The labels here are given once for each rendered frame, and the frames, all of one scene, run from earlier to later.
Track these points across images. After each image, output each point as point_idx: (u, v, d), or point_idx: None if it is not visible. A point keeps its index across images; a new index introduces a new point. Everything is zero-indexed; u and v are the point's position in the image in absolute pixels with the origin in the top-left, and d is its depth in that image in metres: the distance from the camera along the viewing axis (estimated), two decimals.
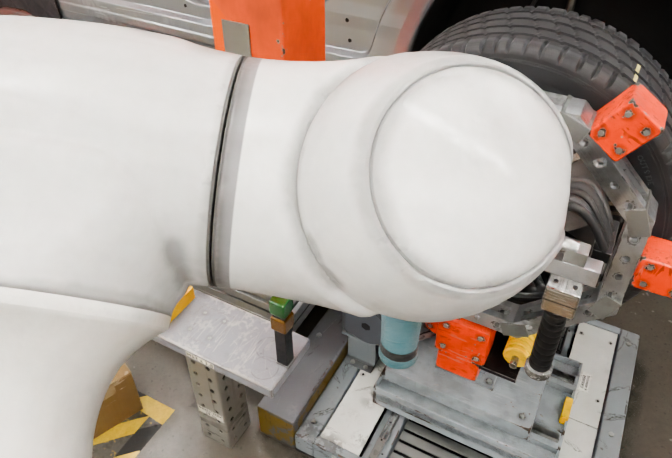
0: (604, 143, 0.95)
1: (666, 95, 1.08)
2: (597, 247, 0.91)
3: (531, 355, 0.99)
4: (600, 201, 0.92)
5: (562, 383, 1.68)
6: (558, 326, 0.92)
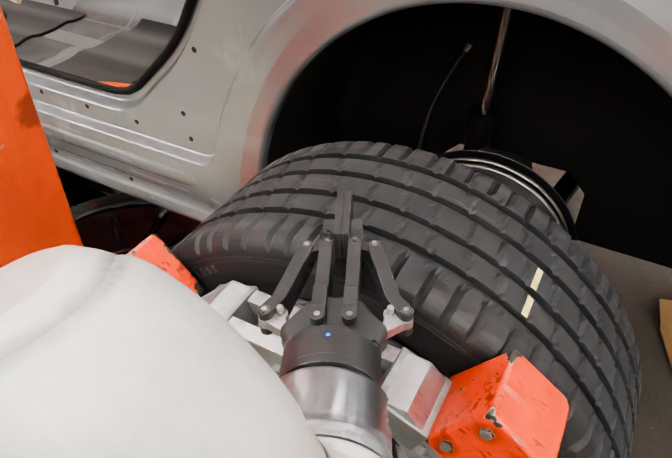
0: None
1: (588, 315, 0.64)
2: None
3: None
4: None
5: None
6: None
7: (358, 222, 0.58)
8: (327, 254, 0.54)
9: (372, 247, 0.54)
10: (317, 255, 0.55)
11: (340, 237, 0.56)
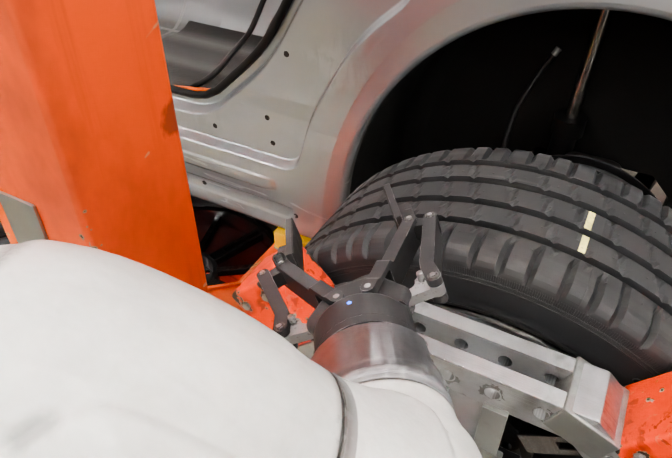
0: None
1: (660, 245, 0.64)
2: None
3: None
4: None
5: None
6: None
7: (406, 206, 0.56)
8: (293, 268, 0.53)
9: (426, 218, 0.52)
10: (276, 280, 0.54)
11: (294, 256, 0.55)
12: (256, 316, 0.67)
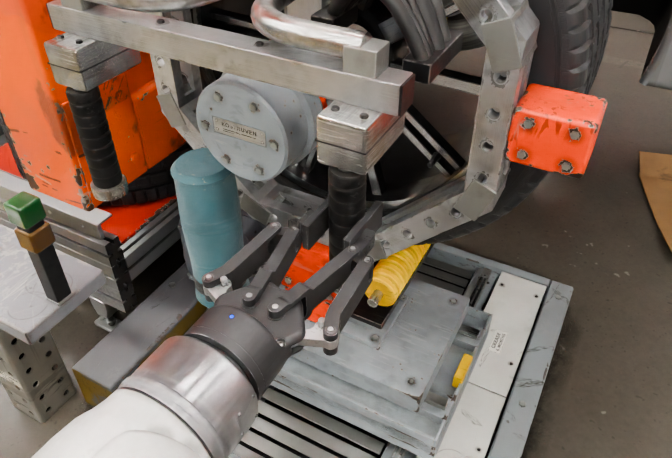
0: None
1: None
2: (411, 57, 0.54)
3: (329, 253, 0.62)
4: None
5: (462, 338, 1.32)
6: (348, 191, 0.55)
7: (370, 234, 0.57)
8: (288, 242, 0.55)
9: (362, 262, 0.53)
10: (281, 239, 0.57)
11: (308, 230, 0.56)
12: None
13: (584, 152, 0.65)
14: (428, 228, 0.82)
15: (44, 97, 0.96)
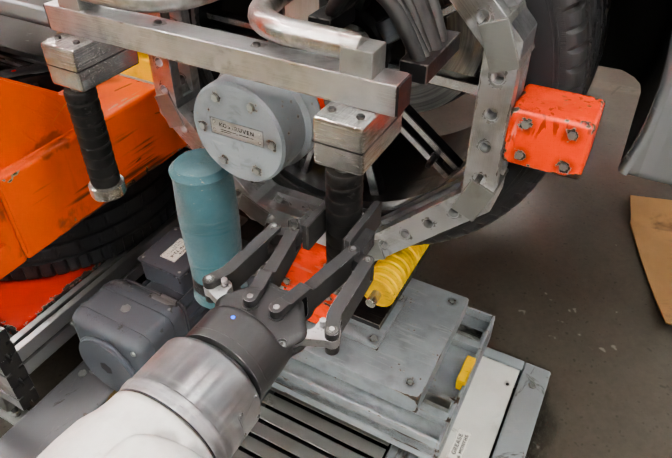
0: None
1: None
2: (408, 57, 0.54)
3: (326, 254, 0.62)
4: None
5: (465, 340, 1.31)
6: (345, 192, 0.55)
7: (370, 234, 0.57)
8: (288, 242, 0.55)
9: (362, 261, 0.53)
10: (281, 240, 0.57)
11: (307, 230, 0.56)
12: None
13: (581, 153, 0.65)
14: (426, 228, 0.82)
15: None
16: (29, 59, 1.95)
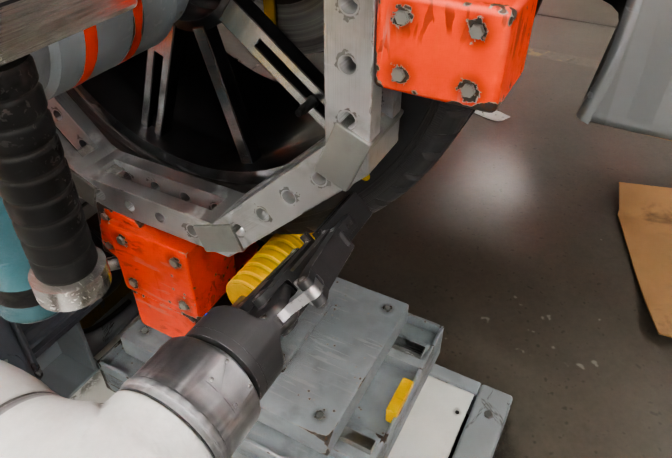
0: None
1: None
2: None
3: None
4: None
5: (403, 357, 1.04)
6: None
7: (345, 217, 0.57)
8: (297, 253, 0.55)
9: (329, 234, 0.53)
10: None
11: (318, 235, 0.56)
12: None
13: (495, 62, 0.37)
14: (287, 205, 0.54)
15: None
16: None
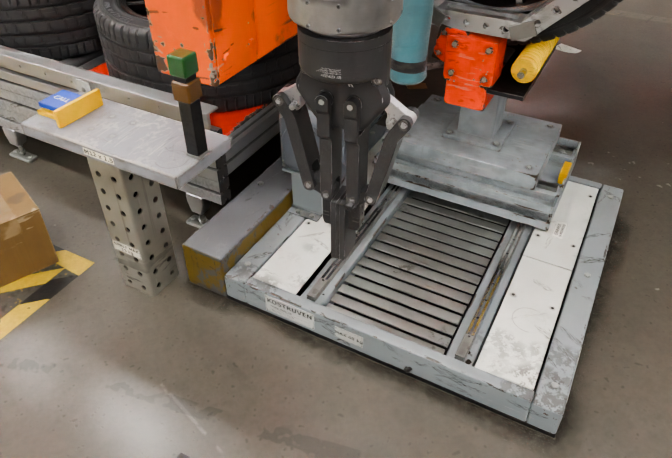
0: None
1: None
2: None
3: None
4: None
5: (560, 154, 1.70)
6: None
7: (360, 217, 0.59)
8: (338, 164, 0.57)
9: None
10: (323, 177, 0.57)
11: None
12: None
13: None
14: (573, 2, 1.20)
15: None
16: None
